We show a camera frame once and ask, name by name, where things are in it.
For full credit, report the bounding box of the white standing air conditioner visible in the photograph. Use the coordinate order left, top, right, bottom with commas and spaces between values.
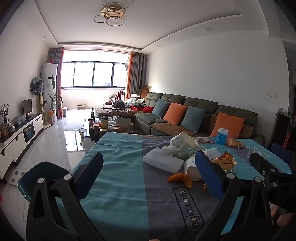
40, 62, 58, 123

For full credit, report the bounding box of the blue paper cup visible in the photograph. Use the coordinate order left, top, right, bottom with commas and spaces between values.
217, 128, 229, 145

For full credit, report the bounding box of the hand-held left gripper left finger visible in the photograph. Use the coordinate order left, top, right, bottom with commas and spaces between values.
26, 152, 107, 241

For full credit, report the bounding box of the pile of clothes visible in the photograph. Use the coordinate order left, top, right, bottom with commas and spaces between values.
105, 97, 154, 114

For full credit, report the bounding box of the ring ceiling lamp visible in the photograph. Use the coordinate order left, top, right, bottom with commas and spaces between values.
94, 0, 134, 27

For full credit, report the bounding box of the black folded frame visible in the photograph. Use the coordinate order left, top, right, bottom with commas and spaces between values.
268, 108, 296, 153

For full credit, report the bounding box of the teal and grey tablecloth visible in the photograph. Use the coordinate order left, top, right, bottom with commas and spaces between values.
55, 132, 292, 241

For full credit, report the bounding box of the plastic wrapped bundle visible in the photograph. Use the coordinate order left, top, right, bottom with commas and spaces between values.
14, 113, 27, 126

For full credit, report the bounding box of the blue plastic bin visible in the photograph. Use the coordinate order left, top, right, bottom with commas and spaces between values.
18, 161, 72, 204

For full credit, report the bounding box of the cloth covered standing fan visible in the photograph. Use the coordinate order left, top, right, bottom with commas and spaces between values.
29, 76, 45, 114

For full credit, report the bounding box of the grey and orange curtain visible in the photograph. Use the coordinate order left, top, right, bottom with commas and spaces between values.
125, 51, 148, 98
47, 47, 65, 118

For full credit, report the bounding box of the white paper bowl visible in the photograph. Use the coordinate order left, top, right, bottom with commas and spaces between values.
184, 151, 208, 181

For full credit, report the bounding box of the green sofa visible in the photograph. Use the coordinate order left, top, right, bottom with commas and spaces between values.
95, 92, 265, 144

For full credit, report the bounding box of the brown wooden board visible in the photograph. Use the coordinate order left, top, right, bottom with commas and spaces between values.
139, 85, 152, 99

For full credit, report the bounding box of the green patterned plastic wrapper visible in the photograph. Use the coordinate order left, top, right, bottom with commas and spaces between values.
177, 148, 197, 161

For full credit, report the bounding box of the red hanging garment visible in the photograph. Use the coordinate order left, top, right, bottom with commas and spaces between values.
111, 89, 125, 103

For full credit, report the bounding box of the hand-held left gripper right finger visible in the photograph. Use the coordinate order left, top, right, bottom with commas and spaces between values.
195, 150, 273, 241

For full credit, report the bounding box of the white and black cabinet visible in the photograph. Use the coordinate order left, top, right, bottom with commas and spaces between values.
0, 113, 44, 179

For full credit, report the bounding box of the white pleated paper liner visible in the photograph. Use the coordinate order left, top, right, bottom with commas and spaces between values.
203, 148, 220, 161

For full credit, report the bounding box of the blue cushion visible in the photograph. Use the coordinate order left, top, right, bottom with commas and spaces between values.
152, 98, 171, 119
181, 105, 205, 133

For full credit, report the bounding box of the orange peel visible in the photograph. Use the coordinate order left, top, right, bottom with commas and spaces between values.
168, 173, 193, 189

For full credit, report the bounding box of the black monitor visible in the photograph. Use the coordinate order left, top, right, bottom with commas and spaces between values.
22, 98, 33, 121

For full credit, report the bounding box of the person's right hand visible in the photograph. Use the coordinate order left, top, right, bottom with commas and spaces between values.
269, 204, 296, 230

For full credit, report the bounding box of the tall leafy plant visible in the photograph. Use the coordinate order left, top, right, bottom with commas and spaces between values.
45, 93, 63, 124

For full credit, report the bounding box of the group of jars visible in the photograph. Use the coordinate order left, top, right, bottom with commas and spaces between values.
88, 108, 121, 142

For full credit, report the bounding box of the golden snack wrapper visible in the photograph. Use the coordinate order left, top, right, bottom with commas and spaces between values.
227, 138, 244, 149
211, 151, 238, 171

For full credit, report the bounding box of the white bathroom scale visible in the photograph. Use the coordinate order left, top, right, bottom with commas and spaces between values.
5, 168, 30, 186

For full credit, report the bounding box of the large window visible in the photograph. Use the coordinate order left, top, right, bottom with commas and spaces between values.
62, 61, 129, 88

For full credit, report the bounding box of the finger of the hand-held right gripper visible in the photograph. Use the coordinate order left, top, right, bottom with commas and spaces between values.
271, 143, 292, 164
249, 152, 281, 183

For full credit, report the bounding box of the orange cushion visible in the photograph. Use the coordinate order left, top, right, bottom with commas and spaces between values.
210, 112, 245, 139
163, 102, 188, 126

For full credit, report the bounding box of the plant in blue vase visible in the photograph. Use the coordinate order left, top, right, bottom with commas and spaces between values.
0, 104, 10, 123

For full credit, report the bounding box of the glass coffee table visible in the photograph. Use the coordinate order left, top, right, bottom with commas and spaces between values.
80, 116, 142, 151

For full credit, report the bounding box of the white foam net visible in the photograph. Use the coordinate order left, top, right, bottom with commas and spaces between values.
143, 146, 185, 173

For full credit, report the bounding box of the dotted white paper cup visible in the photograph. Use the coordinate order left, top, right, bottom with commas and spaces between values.
170, 133, 199, 151

